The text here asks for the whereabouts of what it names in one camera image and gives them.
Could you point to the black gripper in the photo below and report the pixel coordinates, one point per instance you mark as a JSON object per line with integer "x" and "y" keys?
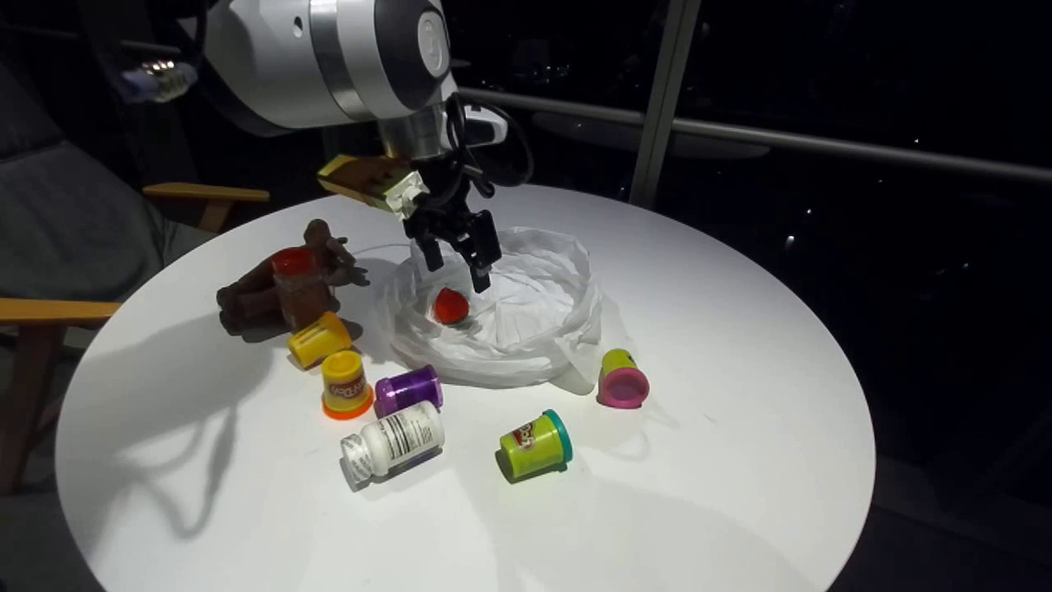
{"x": 449, "y": 216}

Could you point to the purple transparent container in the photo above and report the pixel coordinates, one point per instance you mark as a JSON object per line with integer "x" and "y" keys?
{"x": 410, "y": 385}

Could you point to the yellow play-doh tub green lid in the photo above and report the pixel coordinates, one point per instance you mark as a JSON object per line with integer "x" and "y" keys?
{"x": 534, "y": 449}

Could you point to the play-doh tub pink lid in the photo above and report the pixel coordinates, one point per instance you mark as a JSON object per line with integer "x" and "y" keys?
{"x": 622, "y": 381}

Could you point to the brown plush moose toy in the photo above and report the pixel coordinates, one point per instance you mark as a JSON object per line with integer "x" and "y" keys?
{"x": 249, "y": 302}

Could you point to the small red round container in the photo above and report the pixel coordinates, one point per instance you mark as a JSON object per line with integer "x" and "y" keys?
{"x": 449, "y": 308}

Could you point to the white clear plastic bowl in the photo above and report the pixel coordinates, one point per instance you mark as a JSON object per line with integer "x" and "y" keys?
{"x": 536, "y": 316}

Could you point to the gray armchair wooden armrests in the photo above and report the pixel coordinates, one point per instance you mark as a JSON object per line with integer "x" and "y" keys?
{"x": 67, "y": 217}

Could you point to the gray horizontal railing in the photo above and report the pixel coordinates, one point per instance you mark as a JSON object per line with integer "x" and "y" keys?
{"x": 875, "y": 149}

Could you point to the wrist camera yellowish mount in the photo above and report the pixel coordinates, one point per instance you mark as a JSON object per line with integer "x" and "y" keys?
{"x": 372, "y": 182}

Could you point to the light gray window post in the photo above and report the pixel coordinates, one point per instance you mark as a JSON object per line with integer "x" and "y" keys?
{"x": 664, "y": 99}

